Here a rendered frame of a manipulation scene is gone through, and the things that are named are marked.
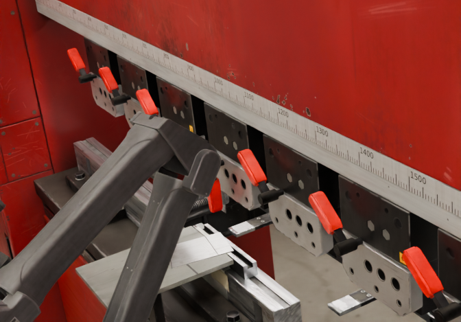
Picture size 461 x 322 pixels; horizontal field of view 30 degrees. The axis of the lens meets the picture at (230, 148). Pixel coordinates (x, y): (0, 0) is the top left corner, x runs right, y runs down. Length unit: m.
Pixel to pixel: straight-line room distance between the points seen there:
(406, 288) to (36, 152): 1.52
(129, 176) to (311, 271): 2.34
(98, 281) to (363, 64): 0.81
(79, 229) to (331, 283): 2.31
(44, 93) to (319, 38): 1.39
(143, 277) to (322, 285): 2.17
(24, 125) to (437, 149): 1.61
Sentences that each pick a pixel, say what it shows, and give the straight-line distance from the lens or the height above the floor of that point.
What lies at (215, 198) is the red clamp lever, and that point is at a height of 1.18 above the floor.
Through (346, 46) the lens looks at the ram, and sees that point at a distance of 1.11.
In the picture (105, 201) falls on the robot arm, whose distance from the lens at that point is 1.22.
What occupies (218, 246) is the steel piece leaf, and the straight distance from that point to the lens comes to 1.74.
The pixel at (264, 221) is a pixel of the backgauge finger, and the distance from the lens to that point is 1.80.
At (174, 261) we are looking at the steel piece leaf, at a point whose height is 1.00.
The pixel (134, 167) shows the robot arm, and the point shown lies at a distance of 1.23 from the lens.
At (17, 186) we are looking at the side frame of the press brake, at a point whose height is 0.87.
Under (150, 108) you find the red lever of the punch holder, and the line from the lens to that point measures 1.68.
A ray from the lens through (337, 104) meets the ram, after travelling 1.16.
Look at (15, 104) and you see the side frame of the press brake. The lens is 2.42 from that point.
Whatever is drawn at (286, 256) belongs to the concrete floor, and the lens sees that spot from 3.63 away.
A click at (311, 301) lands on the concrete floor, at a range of 3.34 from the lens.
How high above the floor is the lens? 1.86
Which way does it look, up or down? 23 degrees down
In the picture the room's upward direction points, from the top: 7 degrees counter-clockwise
